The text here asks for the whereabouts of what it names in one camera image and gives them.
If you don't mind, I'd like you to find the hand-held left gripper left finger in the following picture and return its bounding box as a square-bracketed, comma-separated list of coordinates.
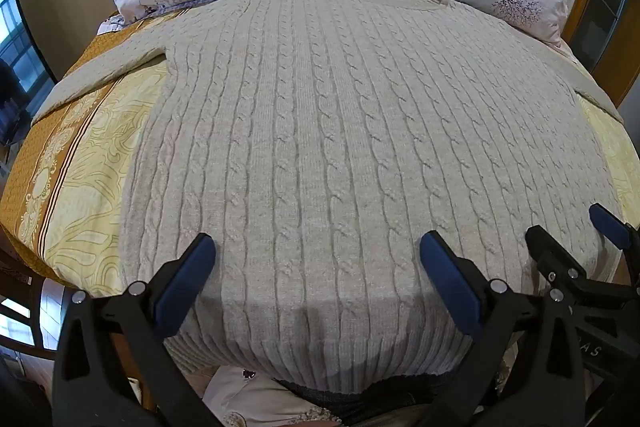
[52, 233, 222, 427]

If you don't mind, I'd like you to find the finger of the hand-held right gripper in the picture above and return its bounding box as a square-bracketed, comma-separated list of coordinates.
[525, 226, 640, 303]
[589, 203, 640, 253]

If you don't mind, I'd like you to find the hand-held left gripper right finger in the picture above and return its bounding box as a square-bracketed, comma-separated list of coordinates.
[419, 231, 591, 427]

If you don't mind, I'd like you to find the beige cable-knit sweater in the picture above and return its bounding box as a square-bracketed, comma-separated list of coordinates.
[31, 0, 626, 394]

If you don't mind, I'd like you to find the yellow patterned bedsheet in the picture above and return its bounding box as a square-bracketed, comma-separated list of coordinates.
[0, 9, 640, 303]

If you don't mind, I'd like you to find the window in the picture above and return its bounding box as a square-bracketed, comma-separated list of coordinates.
[0, 0, 57, 142]

